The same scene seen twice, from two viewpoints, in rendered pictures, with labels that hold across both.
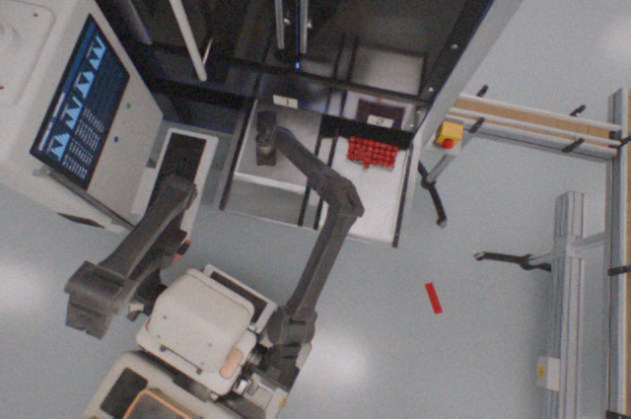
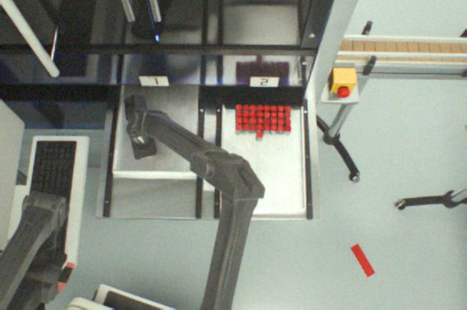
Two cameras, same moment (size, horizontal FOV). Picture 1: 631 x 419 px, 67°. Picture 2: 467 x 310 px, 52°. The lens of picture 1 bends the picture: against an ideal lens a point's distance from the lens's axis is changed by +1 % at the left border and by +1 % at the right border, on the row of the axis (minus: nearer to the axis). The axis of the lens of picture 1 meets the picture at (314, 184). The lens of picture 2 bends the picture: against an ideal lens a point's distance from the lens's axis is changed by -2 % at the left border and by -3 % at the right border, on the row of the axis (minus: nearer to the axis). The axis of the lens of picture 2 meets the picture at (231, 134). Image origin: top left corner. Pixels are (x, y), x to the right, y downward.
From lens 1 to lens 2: 16 cm
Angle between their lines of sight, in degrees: 3
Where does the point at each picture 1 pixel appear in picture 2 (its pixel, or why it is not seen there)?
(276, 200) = (166, 193)
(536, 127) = (431, 56)
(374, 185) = (273, 154)
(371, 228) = (279, 202)
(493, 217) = (406, 159)
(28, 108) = not seen: outside the picture
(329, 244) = (232, 237)
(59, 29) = not seen: outside the picture
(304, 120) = (180, 97)
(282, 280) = (196, 277)
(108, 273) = not seen: outside the picture
